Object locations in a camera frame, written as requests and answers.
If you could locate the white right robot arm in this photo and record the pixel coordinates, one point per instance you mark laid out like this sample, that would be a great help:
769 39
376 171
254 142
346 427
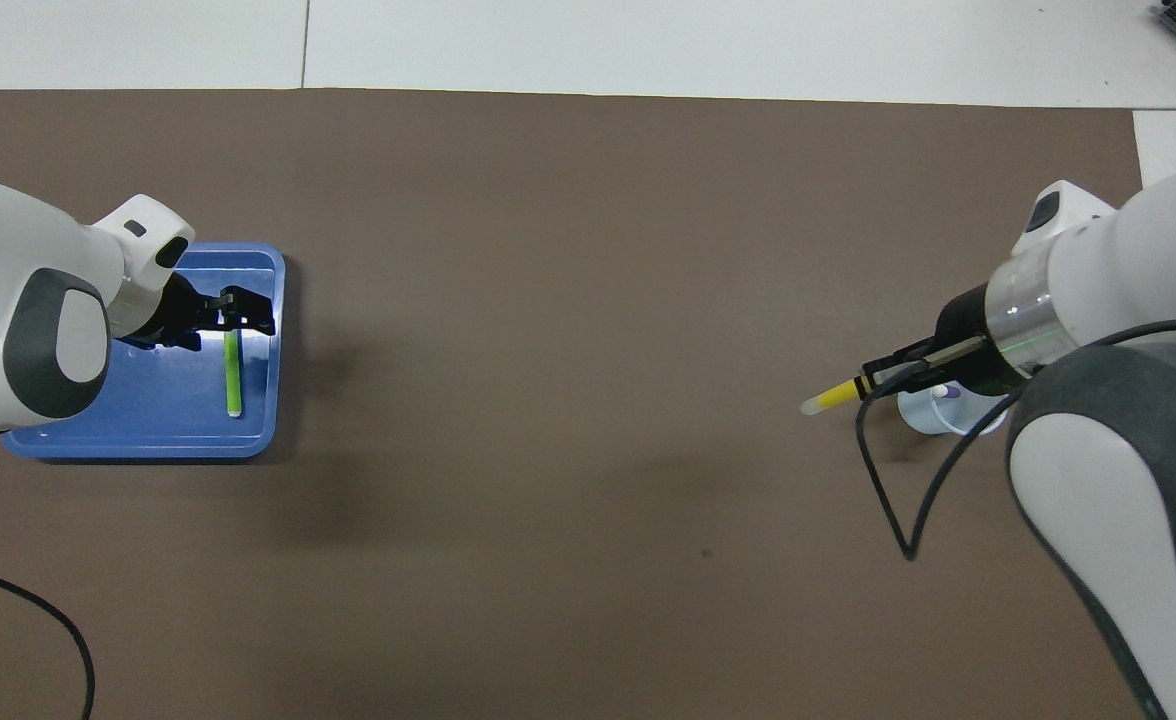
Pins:
1128 450

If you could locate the yellow highlighter pen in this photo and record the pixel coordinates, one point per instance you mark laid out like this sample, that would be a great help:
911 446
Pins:
833 398

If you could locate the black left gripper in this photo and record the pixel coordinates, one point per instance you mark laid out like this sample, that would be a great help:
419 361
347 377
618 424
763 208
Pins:
173 315

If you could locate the green highlighter pen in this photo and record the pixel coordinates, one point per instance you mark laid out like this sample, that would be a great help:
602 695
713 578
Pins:
233 385

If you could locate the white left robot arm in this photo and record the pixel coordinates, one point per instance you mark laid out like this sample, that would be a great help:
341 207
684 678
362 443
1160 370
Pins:
8 300

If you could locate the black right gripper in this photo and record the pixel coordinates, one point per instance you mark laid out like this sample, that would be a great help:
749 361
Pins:
968 340

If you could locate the translucent plastic pen cup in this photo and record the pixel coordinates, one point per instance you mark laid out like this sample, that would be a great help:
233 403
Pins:
933 418

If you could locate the brown table mat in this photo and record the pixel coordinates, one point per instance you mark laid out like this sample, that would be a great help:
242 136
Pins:
588 300

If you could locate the purple highlighter pen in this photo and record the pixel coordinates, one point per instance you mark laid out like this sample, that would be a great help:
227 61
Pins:
941 394

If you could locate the blue plastic tray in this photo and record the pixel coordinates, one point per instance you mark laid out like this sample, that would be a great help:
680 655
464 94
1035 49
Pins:
148 420

